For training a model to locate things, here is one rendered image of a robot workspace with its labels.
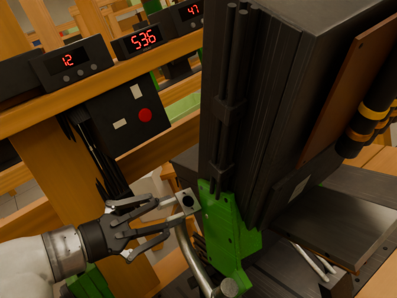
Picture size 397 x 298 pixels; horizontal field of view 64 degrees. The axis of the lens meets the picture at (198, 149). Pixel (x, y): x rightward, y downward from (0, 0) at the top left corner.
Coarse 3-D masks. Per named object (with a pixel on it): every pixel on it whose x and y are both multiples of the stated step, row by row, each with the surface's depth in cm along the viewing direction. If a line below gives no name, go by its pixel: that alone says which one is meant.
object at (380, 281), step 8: (392, 256) 79; (384, 264) 78; (392, 264) 77; (376, 272) 77; (384, 272) 76; (392, 272) 76; (376, 280) 75; (384, 280) 74; (392, 280) 74; (368, 288) 74; (376, 288) 73; (384, 288) 73; (392, 288) 72; (360, 296) 73; (368, 296) 72; (376, 296) 72; (384, 296) 71; (392, 296) 71
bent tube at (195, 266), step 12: (180, 192) 69; (192, 192) 70; (180, 204) 68; (192, 204) 70; (180, 228) 76; (180, 240) 77; (192, 252) 76; (192, 264) 75; (204, 276) 73; (204, 288) 72
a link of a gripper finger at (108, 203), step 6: (126, 198) 66; (132, 198) 66; (138, 198) 67; (144, 198) 67; (150, 198) 68; (108, 204) 64; (114, 204) 64; (120, 204) 65; (126, 204) 65; (132, 204) 67; (138, 204) 68
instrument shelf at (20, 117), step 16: (192, 32) 81; (160, 48) 74; (176, 48) 76; (192, 48) 79; (128, 64) 71; (144, 64) 73; (160, 64) 75; (80, 80) 68; (96, 80) 68; (112, 80) 69; (128, 80) 71; (48, 96) 63; (64, 96) 65; (80, 96) 66; (0, 112) 67; (16, 112) 61; (32, 112) 62; (48, 112) 64; (0, 128) 60; (16, 128) 61
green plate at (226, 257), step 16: (208, 192) 66; (224, 192) 61; (208, 208) 68; (224, 208) 62; (208, 224) 70; (224, 224) 64; (240, 224) 64; (208, 240) 72; (224, 240) 65; (240, 240) 65; (256, 240) 68; (208, 256) 74; (224, 256) 67; (240, 256) 66; (224, 272) 69
